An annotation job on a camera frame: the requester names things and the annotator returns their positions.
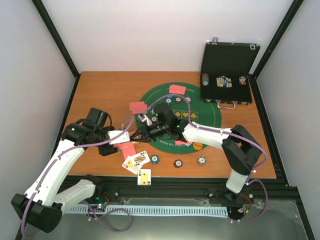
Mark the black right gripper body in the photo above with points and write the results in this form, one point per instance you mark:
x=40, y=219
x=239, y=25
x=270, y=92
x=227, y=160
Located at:
x=158, y=131

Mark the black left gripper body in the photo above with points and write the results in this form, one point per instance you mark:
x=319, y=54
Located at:
x=105, y=151

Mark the red card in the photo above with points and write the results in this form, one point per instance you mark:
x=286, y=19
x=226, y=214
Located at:
x=131, y=104
x=178, y=142
x=181, y=90
x=138, y=109
x=176, y=89
x=128, y=152

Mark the brown chips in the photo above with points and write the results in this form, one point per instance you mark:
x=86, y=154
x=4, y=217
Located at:
x=154, y=119
x=178, y=100

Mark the queen face card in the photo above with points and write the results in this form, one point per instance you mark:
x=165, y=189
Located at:
x=140, y=158

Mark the two of hearts card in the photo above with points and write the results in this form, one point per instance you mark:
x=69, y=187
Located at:
x=131, y=165

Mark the blue 50 chip stack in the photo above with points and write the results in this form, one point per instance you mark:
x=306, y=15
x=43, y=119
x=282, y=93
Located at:
x=154, y=159

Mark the brown 100 chip stack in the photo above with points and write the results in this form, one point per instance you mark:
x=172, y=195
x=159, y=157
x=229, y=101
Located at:
x=177, y=163

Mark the blue orange chips top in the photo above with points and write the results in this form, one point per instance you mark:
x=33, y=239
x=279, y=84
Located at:
x=188, y=99

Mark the two of spades card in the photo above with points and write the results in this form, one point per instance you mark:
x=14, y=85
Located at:
x=144, y=177

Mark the blue orange 10 chip stack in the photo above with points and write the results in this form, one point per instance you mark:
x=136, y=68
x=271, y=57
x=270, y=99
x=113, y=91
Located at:
x=201, y=160

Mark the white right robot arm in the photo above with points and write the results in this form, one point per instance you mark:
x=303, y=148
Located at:
x=240, y=148

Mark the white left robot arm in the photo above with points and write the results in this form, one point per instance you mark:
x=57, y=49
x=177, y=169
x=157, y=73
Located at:
x=42, y=206

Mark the orange big blind button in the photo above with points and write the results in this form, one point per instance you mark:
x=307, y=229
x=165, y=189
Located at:
x=197, y=146

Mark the round green poker mat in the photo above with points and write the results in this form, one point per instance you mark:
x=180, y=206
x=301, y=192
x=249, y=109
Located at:
x=203, y=113

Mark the chip stack in case left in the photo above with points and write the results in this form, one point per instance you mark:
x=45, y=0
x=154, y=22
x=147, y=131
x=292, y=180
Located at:
x=205, y=79

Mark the chip stack in case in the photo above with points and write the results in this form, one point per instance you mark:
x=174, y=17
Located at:
x=242, y=80
x=205, y=79

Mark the card pack in case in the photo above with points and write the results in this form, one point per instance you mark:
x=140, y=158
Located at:
x=223, y=82

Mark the black poker case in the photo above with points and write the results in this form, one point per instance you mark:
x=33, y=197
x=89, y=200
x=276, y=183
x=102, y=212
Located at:
x=230, y=59

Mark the chip stack in case right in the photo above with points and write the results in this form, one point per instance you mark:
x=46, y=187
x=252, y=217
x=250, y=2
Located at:
x=242, y=80

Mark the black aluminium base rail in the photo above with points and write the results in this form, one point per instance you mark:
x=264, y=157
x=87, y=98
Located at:
x=212, y=189

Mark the light blue cable duct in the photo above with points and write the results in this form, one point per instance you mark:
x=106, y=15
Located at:
x=163, y=211

